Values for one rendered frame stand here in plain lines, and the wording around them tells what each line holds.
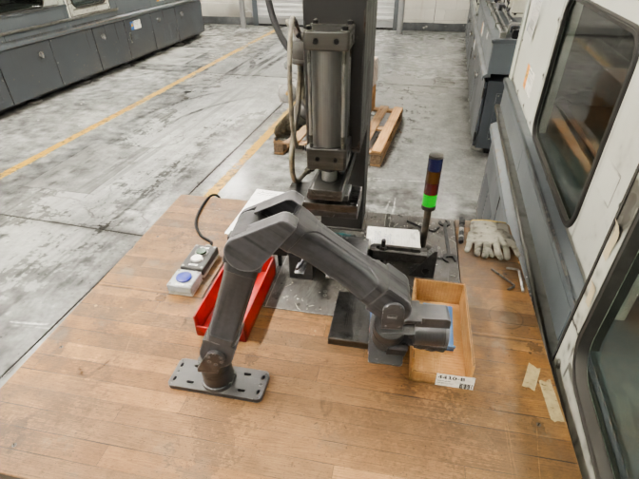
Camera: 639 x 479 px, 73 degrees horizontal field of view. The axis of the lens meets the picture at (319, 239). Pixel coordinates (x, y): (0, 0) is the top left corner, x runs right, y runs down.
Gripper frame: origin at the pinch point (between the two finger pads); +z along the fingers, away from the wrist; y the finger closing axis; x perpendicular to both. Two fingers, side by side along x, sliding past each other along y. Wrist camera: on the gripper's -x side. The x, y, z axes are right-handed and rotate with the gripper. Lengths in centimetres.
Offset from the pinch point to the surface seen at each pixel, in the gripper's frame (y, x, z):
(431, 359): -0.9, -10.4, 3.3
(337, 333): 2.7, 10.4, 3.8
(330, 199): 30.6, 14.6, -7.9
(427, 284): 17.9, -9.9, 7.9
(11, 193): 128, 290, 183
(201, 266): 19, 49, 12
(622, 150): 44, -47, -14
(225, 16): 823, 374, 561
